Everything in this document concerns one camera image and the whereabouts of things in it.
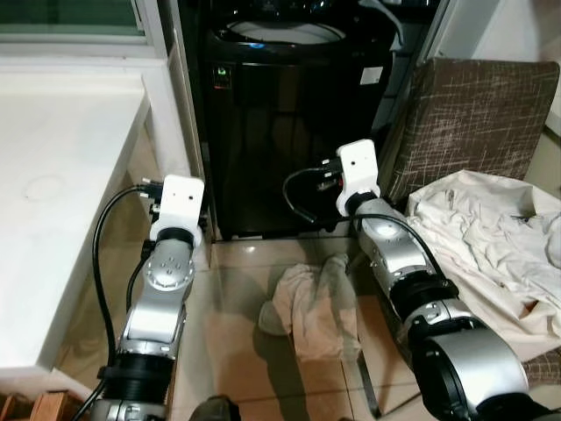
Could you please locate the grey washer hose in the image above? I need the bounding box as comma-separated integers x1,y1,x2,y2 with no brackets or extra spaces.
361,0,409,59

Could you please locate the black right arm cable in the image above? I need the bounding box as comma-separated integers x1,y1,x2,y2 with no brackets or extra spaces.
281,165,444,283

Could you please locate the brown wooden box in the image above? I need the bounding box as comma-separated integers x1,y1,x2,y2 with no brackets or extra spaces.
0,391,86,421

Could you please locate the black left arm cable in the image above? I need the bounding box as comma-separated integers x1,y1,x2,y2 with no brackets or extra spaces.
68,182,164,421

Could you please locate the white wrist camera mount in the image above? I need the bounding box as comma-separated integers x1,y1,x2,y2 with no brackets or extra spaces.
337,139,383,217
149,175,207,247

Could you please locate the large white crumpled sheet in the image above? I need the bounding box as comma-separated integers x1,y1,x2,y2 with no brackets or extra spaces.
404,169,561,362

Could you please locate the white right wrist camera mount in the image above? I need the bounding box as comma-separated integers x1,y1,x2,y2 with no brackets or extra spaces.
337,139,383,217

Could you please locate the white framed window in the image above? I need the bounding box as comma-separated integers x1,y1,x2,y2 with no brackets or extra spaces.
0,0,169,61

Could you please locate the white washer label sticker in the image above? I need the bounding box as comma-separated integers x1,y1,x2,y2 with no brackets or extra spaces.
360,65,385,87

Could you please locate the small beige crumpled cloth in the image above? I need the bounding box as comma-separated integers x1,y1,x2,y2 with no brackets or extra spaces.
258,253,361,366

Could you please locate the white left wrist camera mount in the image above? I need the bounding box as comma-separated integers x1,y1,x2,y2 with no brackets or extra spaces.
149,175,207,247

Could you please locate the black top-load washing machine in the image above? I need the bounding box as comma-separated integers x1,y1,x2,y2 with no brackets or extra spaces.
179,0,415,243

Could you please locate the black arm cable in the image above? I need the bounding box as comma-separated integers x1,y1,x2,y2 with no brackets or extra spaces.
281,165,444,283
68,182,164,421

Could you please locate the brown patterned fabric chair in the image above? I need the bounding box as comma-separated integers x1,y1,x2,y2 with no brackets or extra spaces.
377,59,561,389

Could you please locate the dark robot foot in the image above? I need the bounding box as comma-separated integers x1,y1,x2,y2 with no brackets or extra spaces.
188,396,243,421

